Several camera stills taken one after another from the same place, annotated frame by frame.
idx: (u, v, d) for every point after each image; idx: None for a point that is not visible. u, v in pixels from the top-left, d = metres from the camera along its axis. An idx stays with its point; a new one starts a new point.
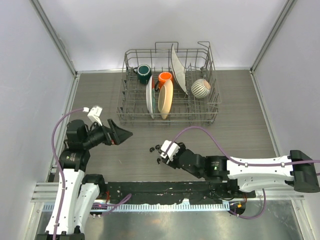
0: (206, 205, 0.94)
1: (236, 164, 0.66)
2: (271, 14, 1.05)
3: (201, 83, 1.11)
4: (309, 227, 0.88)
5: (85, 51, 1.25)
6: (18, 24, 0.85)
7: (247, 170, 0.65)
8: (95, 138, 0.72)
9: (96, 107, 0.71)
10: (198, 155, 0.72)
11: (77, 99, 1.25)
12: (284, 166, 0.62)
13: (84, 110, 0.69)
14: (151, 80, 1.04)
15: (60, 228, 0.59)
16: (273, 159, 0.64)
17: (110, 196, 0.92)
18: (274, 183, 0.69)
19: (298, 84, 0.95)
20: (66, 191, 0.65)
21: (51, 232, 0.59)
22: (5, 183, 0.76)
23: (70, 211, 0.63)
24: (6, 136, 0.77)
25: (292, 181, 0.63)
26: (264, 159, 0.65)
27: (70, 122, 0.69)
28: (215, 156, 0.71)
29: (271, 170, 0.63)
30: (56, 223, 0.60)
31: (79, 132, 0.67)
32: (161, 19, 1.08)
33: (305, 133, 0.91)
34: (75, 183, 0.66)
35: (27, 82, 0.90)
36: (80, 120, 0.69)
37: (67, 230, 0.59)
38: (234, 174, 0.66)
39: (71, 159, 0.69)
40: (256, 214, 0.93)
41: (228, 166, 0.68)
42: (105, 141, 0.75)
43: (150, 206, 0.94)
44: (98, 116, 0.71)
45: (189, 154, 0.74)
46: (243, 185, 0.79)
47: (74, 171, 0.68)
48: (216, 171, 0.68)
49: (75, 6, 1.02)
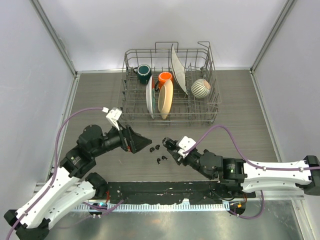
0: (206, 205, 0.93)
1: (254, 167, 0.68)
2: (271, 14, 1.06)
3: (201, 83, 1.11)
4: (309, 227, 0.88)
5: (85, 52, 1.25)
6: (18, 24, 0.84)
7: (264, 173, 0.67)
8: (110, 144, 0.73)
9: (115, 110, 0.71)
10: (220, 157, 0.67)
11: (78, 100, 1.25)
12: (302, 171, 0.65)
13: (103, 110, 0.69)
14: (151, 80, 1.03)
15: (25, 219, 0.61)
16: (291, 164, 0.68)
17: (110, 196, 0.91)
18: (284, 185, 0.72)
19: (298, 84, 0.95)
20: (52, 188, 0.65)
21: (18, 217, 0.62)
22: (5, 183, 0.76)
23: (43, 208, 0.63)
24: (6, 136, 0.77)
25: (305, 184, 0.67)
26: (282, 163, 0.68)
27: (89, 127, 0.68)
28: (230, 158, 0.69)
29: (290, 174, 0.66)
30: (25, 212, 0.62)
31: (94, 139, 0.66)
32: (160, 19, 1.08)
33: (305, 133, 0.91)
34: (60, 186, 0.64)
35: (27, 82, 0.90)
36: (98, 130, 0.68)
37: (28, 225, 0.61)
38: (251, 177, 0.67)
39: (74, 162, 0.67)
40: (256, 214, 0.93)
41: (246, 169, 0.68)
42: (121, 146, 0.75)
43: (150, 206, 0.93)
44: (116, 120, 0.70)
45: (211, 156, 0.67)
46: (247, 187, 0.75)
47: (68, 176, 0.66)
48: (233, 174, 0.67)
49: (75, 6, 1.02)
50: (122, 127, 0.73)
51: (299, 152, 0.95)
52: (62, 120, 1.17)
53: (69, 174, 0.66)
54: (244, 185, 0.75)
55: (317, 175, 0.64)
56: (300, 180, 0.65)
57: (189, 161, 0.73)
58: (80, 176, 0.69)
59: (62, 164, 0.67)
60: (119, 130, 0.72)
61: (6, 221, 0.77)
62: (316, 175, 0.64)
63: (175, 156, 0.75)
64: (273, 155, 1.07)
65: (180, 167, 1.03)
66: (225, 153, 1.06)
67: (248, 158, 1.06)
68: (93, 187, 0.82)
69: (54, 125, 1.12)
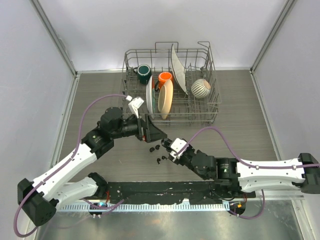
0: (206, 205, 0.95)
1: (246, 166, 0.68)
2: (271, 14, 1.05)
3: (201, 83, 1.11)
4: (310, 227, 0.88)
5: (85, 52, 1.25)
6: (18, 23, 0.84)
7: (257, 172, 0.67)
8: (128, 130, 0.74)
9: (138, 99, 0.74)
10: (212, 156, 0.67)
11: (78, 100, 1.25)
12: (295, 169, 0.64)
13: (127, 98, 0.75)
14: (151, 80, 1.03)
15: (42, 188, 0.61)
16: (284, 162, 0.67)
17: (110, 196, 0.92)
18: (280, 184, 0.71)
19: (298, 83, 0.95)
20: (71, 162, 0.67)
21: (34, 185, 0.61)
22: (6, 182, 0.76)
23: (61, 180, 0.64)
24: (6, 136, 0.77)
25: (300, 183, 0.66)
26: (275, 161, 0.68)
27: (110, 109, 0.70)
28: (223, 159, 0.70)
29: (282, 173, 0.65)
30: (43, 181, 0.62)
31: (115, 121, 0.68)
32: (160, 19, 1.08)
33: (305, 133, 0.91)
34: (82, 161, 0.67)
35: (27, 82, 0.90)
36: (119, 112, 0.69)
37: (45, 194, 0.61)
38: (244, 177, 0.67)
39: (95, 140, 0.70)
40: (257, 214, 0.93)
41: (239, 168, 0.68)
42: (136, 134, 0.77)
43: (150, 206, 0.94)
44: (137, 108, 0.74)
45: (202, 156, 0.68)
46: (246, 186, 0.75)
47: (89, 152, 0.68)
48: (227, 173, 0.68)
49: (75, 6, 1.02)
50: (140, 116, 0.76)
51: (299, 152, 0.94)
52: (62, 120, 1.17)
53: (91, 149, 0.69)
54: (243, 184, 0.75)
55: (311, 172, 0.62)
56: (293, 178, 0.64)
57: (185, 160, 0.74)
58: (98, 156, 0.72)
59: (84, 140, 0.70)
60: (138, 118, 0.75)
61: (6, 221, 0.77)
62: (310, 173, 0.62)
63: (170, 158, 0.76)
64: (273, 155, 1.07)
65: (181, 167, 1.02)
66: (225, 153, 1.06)
67: (248, 158, 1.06)
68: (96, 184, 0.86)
69: (54, 125, 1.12)
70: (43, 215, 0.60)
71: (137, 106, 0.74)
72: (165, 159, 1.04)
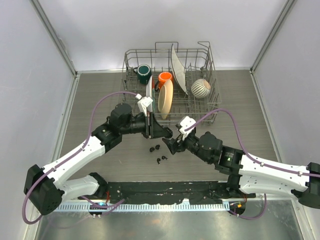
0: (206, 205, 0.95)
1: (251, 161, 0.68)
2: (271, 14, 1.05)
3: (201, 83, 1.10)
4: (309, 227, 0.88)
5: (85, 52, 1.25)
6: (17, 23, 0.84)
7: (260, 169, 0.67)
8: (135, 127, 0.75)
9: (148, 98, 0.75)
10: (220, 141, 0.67)
11: (78, 100, 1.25)
12: (301, 176, 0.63)
13: (137, 96, 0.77)
14: (151, 80, 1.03)
15: (53, 174, 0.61)
16: (291, 167, 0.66)
17: (110, 196, 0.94)
18: (279, 190, 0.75)
19: (298, 83, 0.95)
20: (82, 151, 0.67)
21: (45, 171, 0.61)
22: (6, 182, 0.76)
23: (71, 169, 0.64)
24: (7, 136, 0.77)
25: (301, 191, 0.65)
26: (282, 164, 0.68)
27: (121, 104, 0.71)
28: (229, 148, 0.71)
29: (286, 176, 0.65)
30: (54, 167, 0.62)
31: (125, 116, 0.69)
32: (160, 20, 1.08)
33: (304, 134, 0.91)
34: (92, 152, 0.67)
35: (27, 82, 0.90)
36: (129, 108, 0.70)
37: (55, 180, 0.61)
38: (246, 169, 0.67)
39: (105, 134, 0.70)
40: (258, 213, 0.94)
41: (243, 160, 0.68)
42: (143, 132, 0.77)
43: (150, 206, 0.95)
44: (145, 107, 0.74)
45: (210, 137, 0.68)
46: (244, 185, 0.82)
47: (99, 144, 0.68)
48: (230, 162, 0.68)
49: (74, 6, 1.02)
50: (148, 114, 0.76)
51: (299, 152, 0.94)
52: (62, 121, 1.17)
53: (101, 142, 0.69)
54: (242, 183, 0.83)
55: (315, 182, 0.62)
56: (296, 184, 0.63)
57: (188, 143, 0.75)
58: (105, 150, 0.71)
59: (94, 133, 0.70)
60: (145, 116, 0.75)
61: (6, 220, 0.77)
62: (313, 183, 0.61)
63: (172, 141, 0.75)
64: (273, 155, 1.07)
65: (181, 168, 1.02)
66: None
67: None
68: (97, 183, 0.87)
69: (54, 125, 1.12)
70: (49, 204, 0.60)
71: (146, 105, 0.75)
72: (165, 159, 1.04)
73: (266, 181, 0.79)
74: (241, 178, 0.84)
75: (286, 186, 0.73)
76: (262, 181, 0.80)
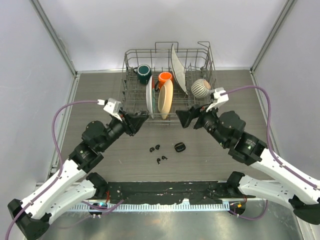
0: (206, 205, 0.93)
1: (272, 158, 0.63)
2: (271, 14, 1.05)
3: (201, 83, 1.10)
4: (310, 227, 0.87)
5: (85, 52, 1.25)
6: (17, 23, 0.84)
7: (279, 169, 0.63)
8: (114, 134, 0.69)
9: (113, 103, 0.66)
10: (244, 123, 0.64)
11: (78, 100, 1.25)
12: (315, 190, 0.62)
13: (99, 103, 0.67)
14: (151, 80, 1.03)
15: (31, 208, 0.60)
16: (309, 177, 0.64)
17: (110, 196, 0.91)
18: (277, 197, 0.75)
19: (298, 83, 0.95)
20: (59, 180, 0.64)
21: (23, 206, 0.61)
22: (6, 182, 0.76)
23: (49, 199, 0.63)
24: (6, 136, 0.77)
25: (306, 202, 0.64)
26: (302, 171, 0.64)
27: (91, 123, 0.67)
28: (252, 135, 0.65)
29: (301, 186, 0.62)
30: (31, 201, 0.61)
31: (96, 137, 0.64)
32: (160, 19, 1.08)
33: (304, 134, 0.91)
34: (70, 179, 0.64)
35: (27, 82, 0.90)
36: (100, 125, 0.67)
37: (33, 214, 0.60)
38: (263, 165, 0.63)
39: (83, 156, 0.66)
40: (259, 214, 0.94)
41: (265, 154, 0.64)
42: (127, 132, 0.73)
43: (150, 206, 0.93)
44: (116, 113, 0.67)
45: (234, 116, 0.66)
46: (244, 185, 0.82)
47: (76, 168, 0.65)
48: (248, 150, 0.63)
49: (75, 6, 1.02)
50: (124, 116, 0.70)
51: (299, 152, 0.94)
52: (62, 120, 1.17)
53: (78, 166, 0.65)
54: (242, 183, 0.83)
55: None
56: (308, 197, 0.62)
57: (209, 117, 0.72)
58: (87, 171, 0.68)
59: (71, 156, 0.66)
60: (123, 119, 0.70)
61: (6, 221, 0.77)
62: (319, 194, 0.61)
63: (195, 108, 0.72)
64: None
65: (181, 168, 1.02)
66: (225, 153, 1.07)
67: None
68: (94, 186, 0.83)
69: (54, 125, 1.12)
70: (35, 231, 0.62)
71: (117, 110, 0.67)
72: (165, 159, 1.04)
73: (266, 185, 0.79)
74: (243, 178, 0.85)
75: (285, 194, 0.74)
76: (262, 185, 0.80)
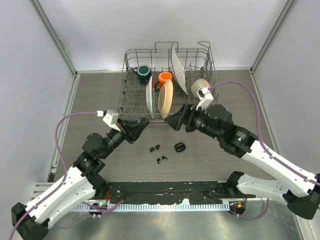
0: (206, 205, 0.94)
1: (262, 150, 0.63)
2: (271, 14, 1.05)
3: (201, 83, 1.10)
4: (309, 227, 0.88)
5: (85, 52, 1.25)
6: (17, 24, 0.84)
7: (269, 160, 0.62)
8: (114, 142, 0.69)
9: (111, 116, 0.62)
10: (230, 114, 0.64)
11: (78, 100, 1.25)
12: (306, 182, 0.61)
13: (97, 114, 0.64)
14: (151, 80, 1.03)
15: (35, 212, 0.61)
16: (300, 169, 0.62)
17: (110, 196, 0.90)
18: (272, 192, 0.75)
19: (298, 83, 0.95)
20: (63, 185, 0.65)
21: (27, 209, 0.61)
22: (5, 182, 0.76)
23: (53, 204, 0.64)
24: (6, 136, 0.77)
25: (298, 194, 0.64)
26: (292, 163, 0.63)
27: (90, 135, 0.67)
28: (242, 128, 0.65)
29: (292, 177, 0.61)
30: (35, 205, 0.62)
31: (96, 148, 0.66)
32: (160, 19, 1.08)
33: (304, 134, 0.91)
34: (73, 185, 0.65)
35: (27, 82, 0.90)
36: (97, 137, 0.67)
37: (36, 218, 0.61)
38: (254, 156, 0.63)
39: (86, 164, 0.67)
40: (258, 214, 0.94)
41: (254, 146, 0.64)
42: (126, 139, 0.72)
43: (150, 206, 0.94)
44: (115, 125, 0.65)
45: (220, 108, 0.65)
46: (242, 183, 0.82)
47: (80, 175, 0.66)
48: (238, 141, 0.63)
49: (75, 7, 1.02)
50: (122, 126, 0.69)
51: (299, 152, 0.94)
52: (62, 120, 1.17)
53: (82, 173, 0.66)
54: (241, 181, 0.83)
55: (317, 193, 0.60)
56: (298, 188, 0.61)
57: (199, 116, 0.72)
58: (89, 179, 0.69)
59: (75, 164, 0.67)
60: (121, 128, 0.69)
61: (6, 221, 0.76)
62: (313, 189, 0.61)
63: (187, 106, 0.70)
64: None
65: (181, 168, 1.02)
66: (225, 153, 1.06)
67: None
68: (93, 187, 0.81)
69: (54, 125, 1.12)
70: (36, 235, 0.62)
71: (115, 122, 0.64)
72: (165, 159, 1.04)
73: (262, 182, 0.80)
74: (242, 177, 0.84)
75: (280, 190, 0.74)
76: (259, 182, 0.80)
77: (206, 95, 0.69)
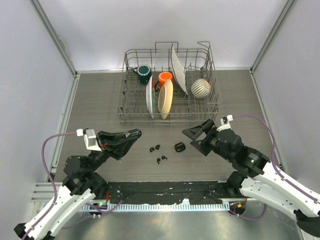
0: (206, 205, 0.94)
1: (274, 172, 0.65)
2: (271, 14, 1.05)
3: (201, 83, 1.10)
4: None
5: (85, 52, 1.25)
6: (17, 24, 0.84)
7: (280, 182, 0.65)
8: (98, 159, 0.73)
9: (85, 140, 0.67)
10: (239, 137, 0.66)
11: (78, 100, 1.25)
12: (316, 203, 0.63)
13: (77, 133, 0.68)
14: (151, 80, 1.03)
15: (33, 232, 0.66)
16: (310, 191, 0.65)
17: (110, 196, 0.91)
18: (282, 206, 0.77)
19: (298, 83, 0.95)
20: (55, 205, 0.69)
21: (26, 230, 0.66)
22: (5, 182, 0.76)
23: (48, 223, 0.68)
24: (6, 136, 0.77)
25: (308, 214, 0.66)
26: (303, 185, 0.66)
27: (69, 158, 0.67)
28: (253, 149, 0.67)
29: (302, 199, 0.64)
30: (32, 226, 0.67)
31: (77, 171, 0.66)
32: (160, 19, 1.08)
33: (304, 134, 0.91)
34: (64, 204, 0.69)
35: (27, 82, 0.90)
36: (76, 159, 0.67)
37: (35, 238, 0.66)
38: (266, 177, 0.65)
39: (75, 182, 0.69)
40: (259, 214, 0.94)
41: (266, 167, 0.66)
42: (112, 156, 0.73)
43: (150, 206, 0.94)
44: (89, 148, 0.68)
45: (230, 132, 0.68)
46: (246, 188, 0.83)
47: (69, 194, 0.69)
48: (250, 163, 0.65)
49: (75, 7, 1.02)
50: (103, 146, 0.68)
51: (299, 152, 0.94)
52: (62, 120, 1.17)
53: (71, 192, 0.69)
54: (245, 185, 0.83)
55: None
56: (308, 209, 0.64)
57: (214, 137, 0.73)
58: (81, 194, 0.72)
59: (64, 183, 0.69)
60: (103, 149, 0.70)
61: (6, 221, 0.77)
62: None
63: (210, 121, 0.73)
64: (273, 155, 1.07)
65: (181, 168, 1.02)
66: None
67: None
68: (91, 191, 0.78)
69: (54, 125, 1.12)
70: None
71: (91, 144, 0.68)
72: (165, 159, 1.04)
73: (270, 192, 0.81)
74: (245, 180, 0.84)
75: (290, 205, 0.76)
76: (265, 190, 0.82)
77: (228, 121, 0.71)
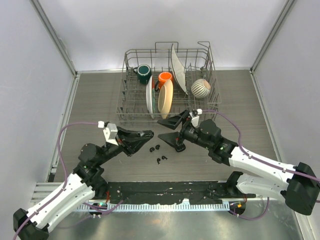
0: (206, 205, 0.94)
1: (241, 152, 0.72)
2: (271, 14, 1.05)
3: (201, 83, 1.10)
4: (309, 227, 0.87)
5: (85, 52, 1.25)
6: (17, 23, 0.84)
7: (248, 160, 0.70)
8: (111, 152, 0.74)
9: (107, 132, 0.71)
10: (219, 129, 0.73)
11: (78, 100, 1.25)
12: (284, 172, 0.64)
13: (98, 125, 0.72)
14: (151, 80, 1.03)
15: (35, 217, 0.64)
16: (278, 163, 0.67)
17: (109, 196, 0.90)
18: (270, 190, 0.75)
19: (298, 83, 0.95)
20: (64, 191, 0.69)
21: (28, 215, 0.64)
22: (6, 182, 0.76)
23: (53, 209, 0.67)
24: (6, 136, 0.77)
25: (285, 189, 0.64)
26: (271, 160, 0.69)
27: (86, 145, 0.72)
28: (227, 139, 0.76)
29: (270, 171, 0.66)
30: (36, 211, 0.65)
31: (92, 157, 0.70)
32: (160, 19, 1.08)
33: (304, 134, 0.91)
34: (73, 191, 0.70)
35: (27, 81, 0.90)
36: (92, 147, 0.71)
37: (38, 223, 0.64)
38: (234, 159, 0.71)
39: (86, 171, 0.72)
40: (258, 214, 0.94)
41: (234, 150, 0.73)
42: (124, 152, 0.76)
43: (150, 206, 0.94)
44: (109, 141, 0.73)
45: (210, 124, 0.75)
46: (241, 183, 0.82)
47: (79, 182, 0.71)
48: (222, 151, 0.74)
49: (74, 6, 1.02)
50: (119, 141, 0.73)
51: (299, 152, 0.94)
52: (62, 120, 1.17)
53: (81, 180, 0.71)
54: (239, 181, 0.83)
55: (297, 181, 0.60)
56: (278, 179, 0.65)
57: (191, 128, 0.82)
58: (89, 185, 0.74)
59: (75, 171, 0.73)
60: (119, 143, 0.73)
61: (6, 221, 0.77)
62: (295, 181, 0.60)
63: (187, 112, 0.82)
64: (273, 155, 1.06)
65: (181, 168, 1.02)
66: None
67: None
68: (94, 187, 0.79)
69: (54, 125, 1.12)
70: None
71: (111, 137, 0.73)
72: (165, 158, 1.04)
73: (261, 180, 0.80)
74: (240, 177, 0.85)
75: (277, 187, 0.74)
76: (258, 181, 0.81)
77: (198, 114, 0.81)
